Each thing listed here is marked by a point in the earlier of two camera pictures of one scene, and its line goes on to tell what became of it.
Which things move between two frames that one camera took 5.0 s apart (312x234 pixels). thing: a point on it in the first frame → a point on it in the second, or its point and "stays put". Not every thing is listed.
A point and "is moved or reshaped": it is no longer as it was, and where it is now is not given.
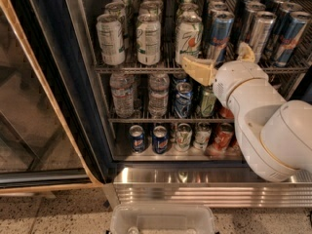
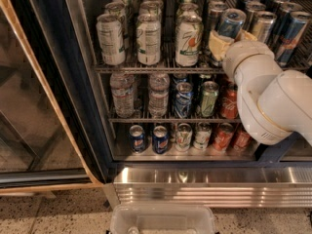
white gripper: x=239 y=78 → x=244 y=55
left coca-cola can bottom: x=223 y=139 stays put
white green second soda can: x=148 y=39 stays put
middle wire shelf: x=170 y=120 stays put
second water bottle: x=158 y=97 stays put
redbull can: x=222 y=25 is moved or reshaped
